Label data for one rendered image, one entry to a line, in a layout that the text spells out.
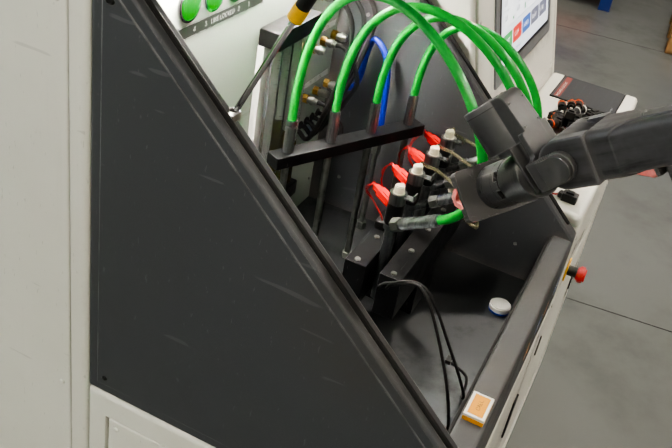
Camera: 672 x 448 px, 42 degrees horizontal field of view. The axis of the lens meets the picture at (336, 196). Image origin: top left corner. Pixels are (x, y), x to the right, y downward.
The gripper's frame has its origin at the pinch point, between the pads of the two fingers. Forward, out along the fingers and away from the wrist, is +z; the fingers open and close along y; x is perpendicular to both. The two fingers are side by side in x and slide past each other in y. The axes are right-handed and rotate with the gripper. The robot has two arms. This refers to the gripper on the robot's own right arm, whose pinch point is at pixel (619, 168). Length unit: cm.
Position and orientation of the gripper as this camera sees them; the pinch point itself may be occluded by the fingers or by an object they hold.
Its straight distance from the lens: 137.6
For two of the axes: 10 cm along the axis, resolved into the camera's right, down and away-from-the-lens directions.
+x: -6.3, 3.1, -7.1
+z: -6.6, 2.7, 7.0
